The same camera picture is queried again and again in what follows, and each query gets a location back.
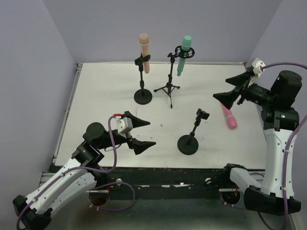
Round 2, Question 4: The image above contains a pink toy microphone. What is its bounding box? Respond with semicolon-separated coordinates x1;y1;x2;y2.
221;104;237;130

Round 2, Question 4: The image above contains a black round-base clip stand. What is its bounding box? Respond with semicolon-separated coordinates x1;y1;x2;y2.
134;54;153;105

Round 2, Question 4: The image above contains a black tripod shock-mount stand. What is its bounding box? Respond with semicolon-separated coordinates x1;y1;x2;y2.
154;46;195;108

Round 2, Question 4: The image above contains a green toy microphone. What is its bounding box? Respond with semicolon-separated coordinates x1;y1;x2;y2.
177;35;192;76

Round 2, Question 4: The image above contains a beige microphone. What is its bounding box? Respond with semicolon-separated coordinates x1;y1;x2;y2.
139;34;150;74

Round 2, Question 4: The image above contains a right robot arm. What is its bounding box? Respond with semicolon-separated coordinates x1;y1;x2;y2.
213;70;302;216

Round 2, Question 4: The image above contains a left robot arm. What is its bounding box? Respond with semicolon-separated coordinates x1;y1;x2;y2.
12;111;156;230

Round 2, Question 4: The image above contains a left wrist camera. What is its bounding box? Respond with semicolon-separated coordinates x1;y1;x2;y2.
115;115;133;135

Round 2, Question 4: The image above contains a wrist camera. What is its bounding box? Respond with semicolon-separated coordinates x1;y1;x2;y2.
115;115;133;135
245;57;266;77

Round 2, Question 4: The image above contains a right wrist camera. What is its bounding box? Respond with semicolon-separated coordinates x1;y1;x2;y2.
245;57;266;77

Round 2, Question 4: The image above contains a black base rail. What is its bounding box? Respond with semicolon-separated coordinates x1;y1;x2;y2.
49;165;262;201

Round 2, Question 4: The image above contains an aluminium frame extrusion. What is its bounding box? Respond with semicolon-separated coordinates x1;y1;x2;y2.
26;63;83;230

